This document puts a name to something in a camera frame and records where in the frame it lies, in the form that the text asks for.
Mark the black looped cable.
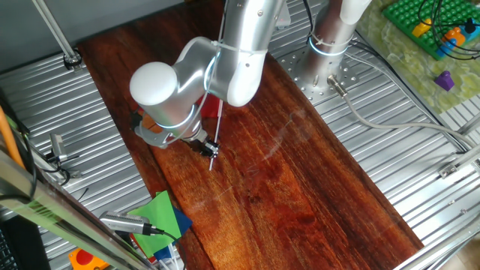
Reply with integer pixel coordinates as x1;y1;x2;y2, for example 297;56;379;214
417;0;480;61

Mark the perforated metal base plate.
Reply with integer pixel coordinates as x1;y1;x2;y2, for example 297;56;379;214
277;44;359;106

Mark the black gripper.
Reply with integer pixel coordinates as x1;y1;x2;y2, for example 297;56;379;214
189;136;221;159

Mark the blue paper flag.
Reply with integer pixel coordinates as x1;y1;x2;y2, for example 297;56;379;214
153;205;194;263

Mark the black camera cable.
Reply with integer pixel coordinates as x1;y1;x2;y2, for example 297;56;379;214
142;223;188;270

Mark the black equipment case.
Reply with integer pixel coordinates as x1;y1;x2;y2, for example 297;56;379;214
0;215;52;270

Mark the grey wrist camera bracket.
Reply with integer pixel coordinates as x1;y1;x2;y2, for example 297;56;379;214
133;122;170;150

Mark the green marbled mat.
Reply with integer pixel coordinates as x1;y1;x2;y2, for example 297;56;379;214
354;0;480;116

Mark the green paper flag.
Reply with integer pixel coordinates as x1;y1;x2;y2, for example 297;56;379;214
127;190;183;260

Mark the grey cable with metal connector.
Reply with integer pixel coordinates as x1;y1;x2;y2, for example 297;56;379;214
326;73;477;149

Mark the aluminium profile bar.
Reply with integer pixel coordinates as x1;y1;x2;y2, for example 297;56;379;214
391;219;480;270
437;144;480;179

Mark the orange emergency stop box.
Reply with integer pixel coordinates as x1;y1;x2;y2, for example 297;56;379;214
68;247;110;270

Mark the green toy brick baseplate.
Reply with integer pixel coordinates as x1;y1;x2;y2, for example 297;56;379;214
382;0;480;61

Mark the small silver camera on mount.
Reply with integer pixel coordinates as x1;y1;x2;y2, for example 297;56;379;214
49;133;69;163

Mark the aluminium frame beam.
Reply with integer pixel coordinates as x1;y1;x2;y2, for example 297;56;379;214
0;148;155;270

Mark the purple toy block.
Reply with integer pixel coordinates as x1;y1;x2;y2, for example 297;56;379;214
433;70;455;92

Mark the yellow toy brick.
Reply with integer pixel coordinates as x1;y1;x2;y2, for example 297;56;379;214
411;18;433;38

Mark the orange toy brick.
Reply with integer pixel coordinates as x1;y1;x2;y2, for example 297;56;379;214
441;26;467;48

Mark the metal stand pole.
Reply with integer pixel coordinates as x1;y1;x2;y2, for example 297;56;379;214
31;0;83;72

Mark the light blue toy brick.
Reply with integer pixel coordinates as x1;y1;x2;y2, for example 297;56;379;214
460;25;480;42

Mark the orange tube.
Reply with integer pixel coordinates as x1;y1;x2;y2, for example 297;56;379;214
0;106;26;170

